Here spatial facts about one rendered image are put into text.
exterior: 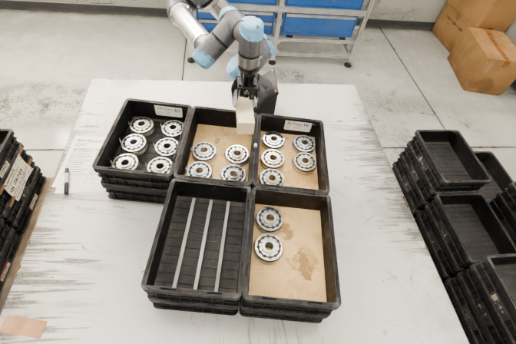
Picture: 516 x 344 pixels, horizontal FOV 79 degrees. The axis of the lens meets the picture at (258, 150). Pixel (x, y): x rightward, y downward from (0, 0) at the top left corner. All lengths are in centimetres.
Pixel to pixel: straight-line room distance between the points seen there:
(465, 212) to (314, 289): 132
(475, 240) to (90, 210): 197
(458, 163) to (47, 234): 221
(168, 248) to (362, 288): 75
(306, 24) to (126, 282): 268
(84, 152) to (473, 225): 213
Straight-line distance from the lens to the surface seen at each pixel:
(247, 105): 122
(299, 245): 122
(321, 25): 331
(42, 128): 296
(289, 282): 116
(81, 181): 159
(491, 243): 224
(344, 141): 176
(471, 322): 206
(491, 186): 270
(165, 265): 118
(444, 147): 237
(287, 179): 135
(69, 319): 134
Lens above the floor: 192
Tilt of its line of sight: 50 degrees down
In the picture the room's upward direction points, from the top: 9 degrees clockwise
